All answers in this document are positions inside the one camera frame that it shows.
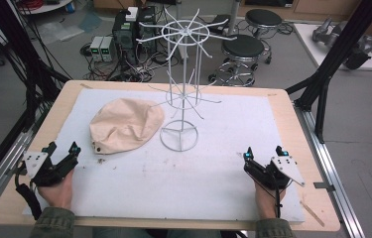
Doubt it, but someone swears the white platform board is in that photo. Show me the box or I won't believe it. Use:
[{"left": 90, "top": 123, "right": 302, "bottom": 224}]
[{"left": 293, "top": 22, "right": 372, "bottom": 72}]

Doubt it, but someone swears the black wrist strap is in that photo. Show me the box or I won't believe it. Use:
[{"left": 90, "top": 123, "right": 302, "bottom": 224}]
[{"left": 15, "top": 182, "right": 43, "bottom": 221}]

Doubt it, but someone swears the white foam mat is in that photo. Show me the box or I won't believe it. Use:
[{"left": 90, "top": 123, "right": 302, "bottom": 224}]
[{"left": 23, "top": 87, "right": 307, "bottom": 223}]

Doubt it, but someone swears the beige cloth cap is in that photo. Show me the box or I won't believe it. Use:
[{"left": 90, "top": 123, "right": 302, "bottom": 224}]
[{"left": 88, "top": 97, "right": 166, "bottom": 156}]

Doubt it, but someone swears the black metal frame stand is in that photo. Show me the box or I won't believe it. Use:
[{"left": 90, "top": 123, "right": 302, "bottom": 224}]
[
  {"left": 285, "top": 0, "right": 372, "bottom": 145},
  {"left": 0, "top": 0, "right": 72, "bottom": 199}
]

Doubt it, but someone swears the wooden stick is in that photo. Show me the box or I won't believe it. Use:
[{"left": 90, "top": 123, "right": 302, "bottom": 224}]
[{"left": 300, "top": 199, "right": 326, "bottom": 228}]

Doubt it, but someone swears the black computer tower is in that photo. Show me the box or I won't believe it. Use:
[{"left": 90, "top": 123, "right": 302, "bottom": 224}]
[{"left": 111, "top": 5, "right": 158, "bottom": 65}]

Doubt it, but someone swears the tangle of floor cables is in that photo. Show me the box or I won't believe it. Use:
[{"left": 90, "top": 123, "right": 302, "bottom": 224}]
[{"left": 79, "top": 43, "right": 182, "bottom": 83}]

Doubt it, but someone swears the grey power supply unit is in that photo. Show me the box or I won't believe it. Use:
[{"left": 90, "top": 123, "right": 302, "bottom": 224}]
[
  {"left": 99, "top": 35, "right": 114, "bottom": 63},
  {"left": 89, "top": 35, "right": 104, "bottom": 62}
]

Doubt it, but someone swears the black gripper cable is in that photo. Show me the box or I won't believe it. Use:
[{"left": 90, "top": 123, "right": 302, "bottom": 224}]
[
  {"left": 14, "top": 165, "right": 39, "bottom": 192},
  {"left": 256, "top": 172, "right": 282, "bottom": 219}
]

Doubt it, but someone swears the black round stool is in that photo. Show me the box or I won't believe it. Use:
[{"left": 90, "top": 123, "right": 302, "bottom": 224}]
[
  {"left": 207, "top": 34, "right": 267, "bottom": 87},
  {"left": 245, "top": 8, "right": 284, "bottom": 65}
]

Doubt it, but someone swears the white wire rack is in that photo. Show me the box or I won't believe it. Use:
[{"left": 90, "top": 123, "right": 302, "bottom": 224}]
[{"left": 135, "top": 7, "right": 238, "bottom": 153}]

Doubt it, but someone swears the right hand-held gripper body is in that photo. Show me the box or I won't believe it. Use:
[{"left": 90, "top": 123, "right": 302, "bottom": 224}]
[{"left": 243, "top": 155, "right": 307, "bottom": 191}]

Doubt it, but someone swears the person's left hand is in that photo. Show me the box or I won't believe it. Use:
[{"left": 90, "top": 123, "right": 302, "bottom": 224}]
[{"left": 37, "top": 168, "right": 75, "bottom": 210}]

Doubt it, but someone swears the person's right hand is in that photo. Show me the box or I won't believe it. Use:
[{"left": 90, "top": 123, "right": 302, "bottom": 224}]
[{"left": 254, "top": 179, "right": 287, "bottom": 220}]

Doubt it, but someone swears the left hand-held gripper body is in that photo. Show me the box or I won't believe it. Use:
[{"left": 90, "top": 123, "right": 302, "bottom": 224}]
[{"left": 22, "top": 151, "right": 75, "bottom": 187}]

